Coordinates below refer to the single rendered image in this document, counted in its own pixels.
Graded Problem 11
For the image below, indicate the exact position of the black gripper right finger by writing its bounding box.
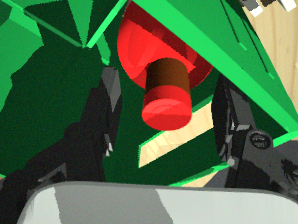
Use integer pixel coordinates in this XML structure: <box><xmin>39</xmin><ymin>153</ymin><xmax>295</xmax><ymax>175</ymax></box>
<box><xmin>211</xmin><ymin>73</ymin><xmax>298</xmax><ymax>201</ymax></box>

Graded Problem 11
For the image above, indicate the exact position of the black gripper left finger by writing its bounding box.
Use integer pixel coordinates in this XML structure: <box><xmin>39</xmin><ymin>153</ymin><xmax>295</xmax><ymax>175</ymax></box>
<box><xmin>0</xmin><ymin>66</ymin><xmax>122</xmax><ymax>224</ymax></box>

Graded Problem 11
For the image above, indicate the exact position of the red bottle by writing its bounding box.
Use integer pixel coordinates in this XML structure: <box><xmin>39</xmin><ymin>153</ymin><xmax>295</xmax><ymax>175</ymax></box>
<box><xmin>117</xmin><ymin>0</ymin><xmax>214</xmax><ymax>131</ymax></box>

